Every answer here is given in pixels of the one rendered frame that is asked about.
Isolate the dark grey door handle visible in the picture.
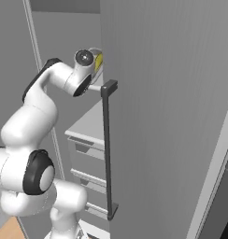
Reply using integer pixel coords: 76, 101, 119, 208
100, 78, 120, 221

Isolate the grey fridge door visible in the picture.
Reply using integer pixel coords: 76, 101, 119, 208
99, 0, 228, 239

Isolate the clear container with yellow pepper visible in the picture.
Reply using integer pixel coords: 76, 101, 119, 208
87, 47, 105, 86

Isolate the pale grey cupboard panel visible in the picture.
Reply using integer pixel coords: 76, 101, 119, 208
185, 92, 228, 239

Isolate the dark oven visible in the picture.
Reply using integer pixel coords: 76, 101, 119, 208
197, 147, 228, 239

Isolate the grey fridge body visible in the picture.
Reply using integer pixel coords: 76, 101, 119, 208
0, 0, 111, 239

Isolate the large grey fridge drawer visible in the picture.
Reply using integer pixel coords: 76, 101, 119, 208
64, 100, 107, 181

